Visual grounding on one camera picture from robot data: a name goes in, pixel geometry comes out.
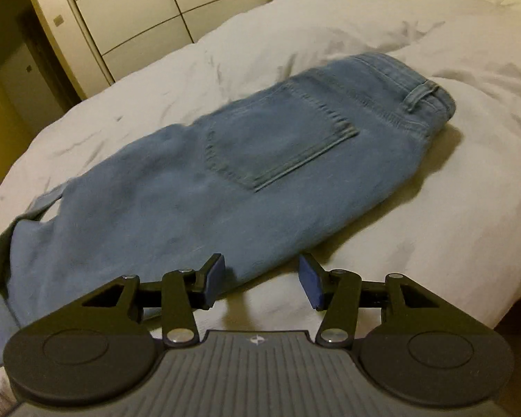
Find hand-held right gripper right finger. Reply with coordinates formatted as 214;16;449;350
298;253;423;348

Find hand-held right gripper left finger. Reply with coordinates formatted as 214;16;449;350
82;253;225;348

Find blue denim jeans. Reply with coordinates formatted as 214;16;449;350
6;52;456;328

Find white bed duvet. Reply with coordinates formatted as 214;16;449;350
0;0;521;344

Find white panelled wardrobe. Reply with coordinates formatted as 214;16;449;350
24;0;284;86

